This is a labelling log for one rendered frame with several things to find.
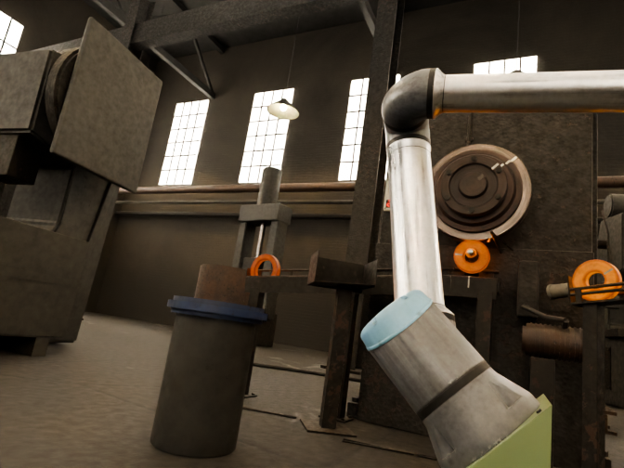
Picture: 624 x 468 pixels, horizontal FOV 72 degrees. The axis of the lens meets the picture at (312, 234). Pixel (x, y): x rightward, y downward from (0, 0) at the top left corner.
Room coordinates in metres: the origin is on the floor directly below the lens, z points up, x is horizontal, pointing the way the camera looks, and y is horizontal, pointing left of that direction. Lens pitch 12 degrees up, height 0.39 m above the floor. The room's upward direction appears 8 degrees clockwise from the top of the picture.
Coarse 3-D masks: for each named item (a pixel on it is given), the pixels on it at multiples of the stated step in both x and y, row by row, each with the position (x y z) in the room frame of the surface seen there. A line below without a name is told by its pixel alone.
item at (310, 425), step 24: (312, 264) 1.91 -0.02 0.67; (336, 264) 2.01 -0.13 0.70; (360, 264) 2.02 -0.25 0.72; (336, 288) 1.93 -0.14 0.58; (360, 288) 2.00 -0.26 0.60; (336, 312) 1.88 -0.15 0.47; (336, 336) 1.88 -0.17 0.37; (336, 360) 1.88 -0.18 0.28; (336, 384) 1.88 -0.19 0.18; (336, 408) 1.89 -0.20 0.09; (312, 432) 1.80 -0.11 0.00; (336, 432) 1.84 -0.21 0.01
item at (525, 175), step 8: (480, 144) 1.89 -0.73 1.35; (456, 152) 1.93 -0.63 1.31; (504, 152) 1.84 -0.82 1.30; (440, 160) 1.97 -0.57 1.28; (520, 168) 1.81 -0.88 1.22; (528, 176) 1.79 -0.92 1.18; (528, 184) 1.79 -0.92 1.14; (528, 192) 1.79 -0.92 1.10; (528, 200) 1.79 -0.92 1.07; (520, 208) 1.80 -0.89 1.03; (512, 216) 1.82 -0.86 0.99; (520, 216) 1.80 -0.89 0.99; (440, 224) 1.96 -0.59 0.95; (504, 224) 1.83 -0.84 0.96; (512, 224) 1.82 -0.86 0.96; (448, 232) 1.94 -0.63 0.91; (456, 232) 1.92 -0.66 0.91; (464, 232) 1.91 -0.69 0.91; (480, 232) 1.88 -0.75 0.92; (488, 232) 1.86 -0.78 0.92; (496, 232) 1.85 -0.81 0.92; (504, 232) 1.88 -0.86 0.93; (480, 240) 1.93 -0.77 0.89
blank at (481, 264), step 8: (464, 240) 1.93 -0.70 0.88; (472, 240) 1.91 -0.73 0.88; (456, 248) 1.94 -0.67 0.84; (464, 248) 1.92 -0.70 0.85; (480, 248) 1.89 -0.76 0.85; (456, 256) 1.94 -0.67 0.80; (480, 256) 1.89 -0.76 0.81; (488, 256) 1.88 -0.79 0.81; (456, 264) 1.94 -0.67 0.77; (464, 264) 1.92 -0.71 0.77; (472, 264) 1.91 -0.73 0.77; (480, 264) 1.89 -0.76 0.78; (472, 272) 1.91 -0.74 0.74
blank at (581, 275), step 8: (584, 264) 1.56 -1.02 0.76; (592, 264) 1.54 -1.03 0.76; (600, 264) 1.51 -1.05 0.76; (608, 264) 1.49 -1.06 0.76; (576, 272) 1.58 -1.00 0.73; (584, 272) 1.56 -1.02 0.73; (592, 272) 1.54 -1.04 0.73; (600, 272) 1.52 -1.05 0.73; (608, 272) 1.49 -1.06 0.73; (616, 272) 1.47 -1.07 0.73; (576, 280) 1.58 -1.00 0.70; (584, 280) 1.56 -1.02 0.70; (608, 280) 1.49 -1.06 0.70; (616, 280) 1.47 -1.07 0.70; (600, 288) 1.51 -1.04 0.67; (608, 288) 1.49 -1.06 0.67; (616, 288) 1.47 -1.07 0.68; (584, 296) 1.56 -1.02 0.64; (592, 296) 1.53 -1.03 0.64; (600, 296) 1.51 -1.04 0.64; (608, 296) 1.49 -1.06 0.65
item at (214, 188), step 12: (600, 180) 6.12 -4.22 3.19; (612, 180) 6.05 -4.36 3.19; (120, 192) 10.94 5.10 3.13; (144, 192) 10.55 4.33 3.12; (156, 192) 10.37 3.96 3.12; (168, 192) 10.19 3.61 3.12; (180, 192) 10.02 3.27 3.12; (192, 192) 9.86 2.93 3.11; (204, 192) 9.70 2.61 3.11; (216, 192) 9.55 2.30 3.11; (228, 192) 9.42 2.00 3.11; (192, 216) 10.35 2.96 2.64; (204, 216) 10.16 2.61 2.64; (216, 216) 9.98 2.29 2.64; (228, 216) 9.81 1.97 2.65; (300, 216) 8.92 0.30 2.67; (312, 216) 8.79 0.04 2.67; (324, 216) 8.66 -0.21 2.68; (336, 216) 8.54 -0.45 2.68; (348, 216) 8.41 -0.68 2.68
